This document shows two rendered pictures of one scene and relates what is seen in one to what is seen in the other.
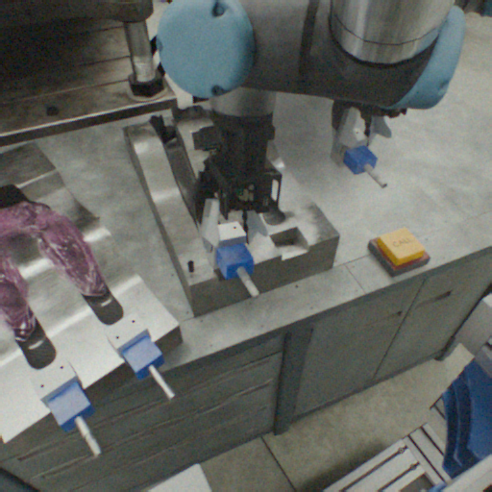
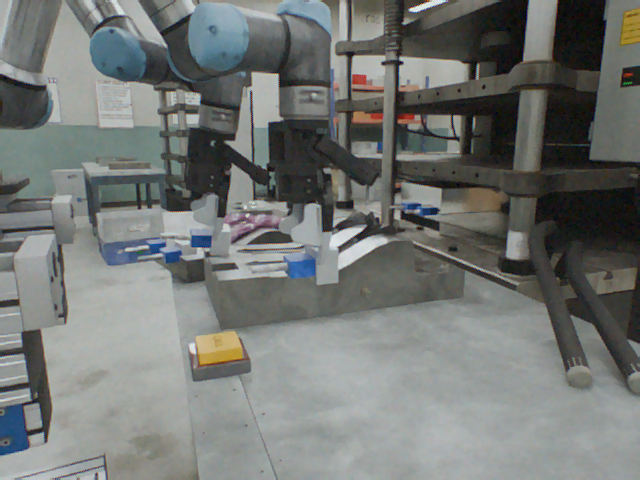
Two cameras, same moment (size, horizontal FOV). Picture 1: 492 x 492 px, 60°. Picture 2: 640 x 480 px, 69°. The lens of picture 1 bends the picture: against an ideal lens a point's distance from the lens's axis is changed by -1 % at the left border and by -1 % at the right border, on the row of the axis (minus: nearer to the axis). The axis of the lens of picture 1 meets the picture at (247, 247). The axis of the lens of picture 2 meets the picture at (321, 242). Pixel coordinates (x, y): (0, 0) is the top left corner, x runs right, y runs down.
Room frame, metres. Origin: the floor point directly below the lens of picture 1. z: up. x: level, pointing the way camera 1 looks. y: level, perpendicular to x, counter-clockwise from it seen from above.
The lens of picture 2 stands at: (0.69, -0.89, 1.13)
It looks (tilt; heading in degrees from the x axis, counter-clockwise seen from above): 13 degrees down; 93
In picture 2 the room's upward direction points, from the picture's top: straight up
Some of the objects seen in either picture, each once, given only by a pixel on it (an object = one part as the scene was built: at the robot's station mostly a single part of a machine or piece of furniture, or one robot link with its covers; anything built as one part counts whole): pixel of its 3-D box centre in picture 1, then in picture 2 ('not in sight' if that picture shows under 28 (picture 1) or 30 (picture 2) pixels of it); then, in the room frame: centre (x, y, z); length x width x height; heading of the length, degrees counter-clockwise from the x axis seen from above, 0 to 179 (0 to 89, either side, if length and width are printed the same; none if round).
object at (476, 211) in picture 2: not in sight; (476, 205); (1.17, 0.88, 0.87); 0.50 x 0.27 x 0.17; 23
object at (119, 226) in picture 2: not in sight; (134, 224); (-1.33, 3.29, 0.32); 0.60 x 0.40 x 0.22; 37
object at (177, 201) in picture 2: not in sight; (207, 144); (-1.10, 4.94, 1.03); 1.54 x 0.94 x 2.06; 122
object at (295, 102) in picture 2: not in sight; (305, 105); (0.63, -0.20, 1.17); 0.08 x 0.08 x 0.05
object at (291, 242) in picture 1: (288, 247); (225, 276); (0.46, -0.07, 0.87); 0.05 x 0.05 x 0.04; 23
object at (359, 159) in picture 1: (362, 162); (293, 266); (0.61, -0.20, 0.93); 0.13 x 0.05 x 0.05; 23
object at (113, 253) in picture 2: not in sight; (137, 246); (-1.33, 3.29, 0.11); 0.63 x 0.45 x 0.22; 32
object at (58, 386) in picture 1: (75, 412); (152, 247); (0.20, 0.22, 0.86); 0.13 x 0.05 x 0.05; 40
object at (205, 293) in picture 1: (213, 175); (329, 261); (0.65, 0.06, 0.87); 0.50 x 0.26 x 0.14; 23
